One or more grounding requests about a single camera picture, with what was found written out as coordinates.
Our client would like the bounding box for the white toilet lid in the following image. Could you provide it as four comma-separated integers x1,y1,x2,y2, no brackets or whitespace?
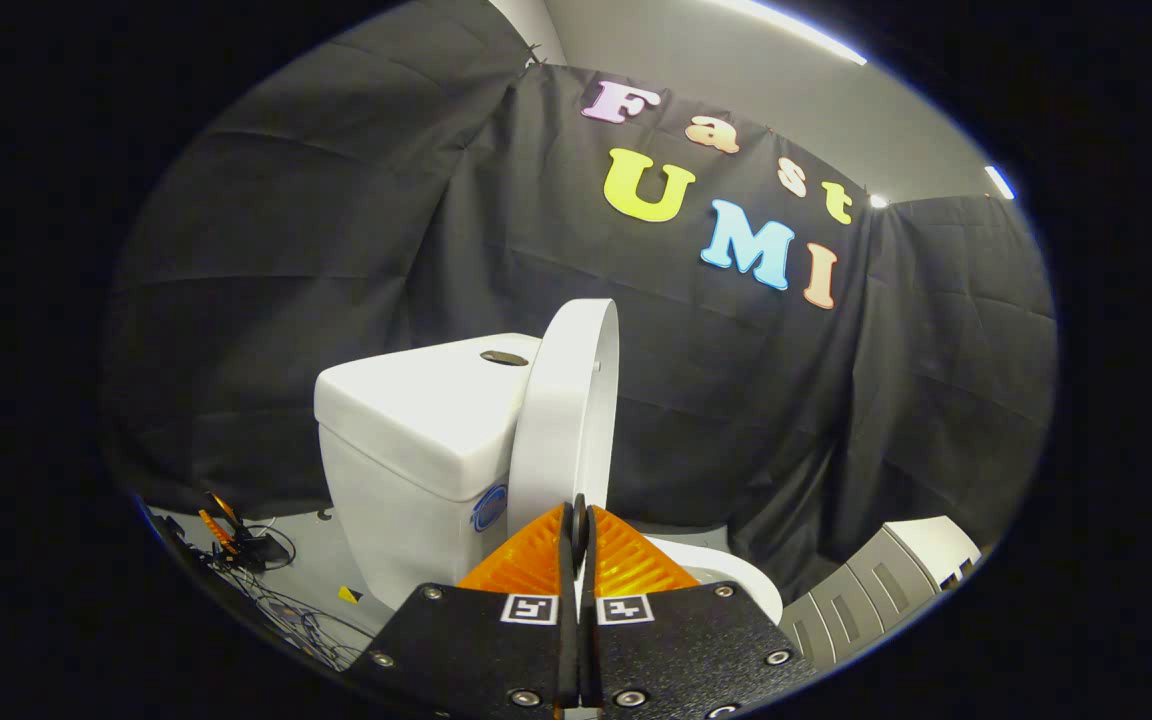
506,298,623,601

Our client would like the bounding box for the orange black tool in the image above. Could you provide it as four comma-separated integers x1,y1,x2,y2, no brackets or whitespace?
198,489,295,573

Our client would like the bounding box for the black backdrop cloth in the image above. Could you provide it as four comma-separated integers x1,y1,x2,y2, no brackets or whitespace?
101,0,1059,603

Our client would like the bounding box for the white toilet with tank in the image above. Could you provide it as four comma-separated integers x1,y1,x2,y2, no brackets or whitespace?
314,332,785,627

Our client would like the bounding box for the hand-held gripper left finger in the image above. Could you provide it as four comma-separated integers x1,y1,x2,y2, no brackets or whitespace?
346,502,578,719

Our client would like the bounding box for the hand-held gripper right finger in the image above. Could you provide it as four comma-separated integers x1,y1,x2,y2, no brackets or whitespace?
579,504,823,719

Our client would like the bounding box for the white grey drawer cabinet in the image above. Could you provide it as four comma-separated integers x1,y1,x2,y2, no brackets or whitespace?
781,516,983,667

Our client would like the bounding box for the bundle of black cables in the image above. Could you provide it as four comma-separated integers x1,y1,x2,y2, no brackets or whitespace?
206,560,373,673

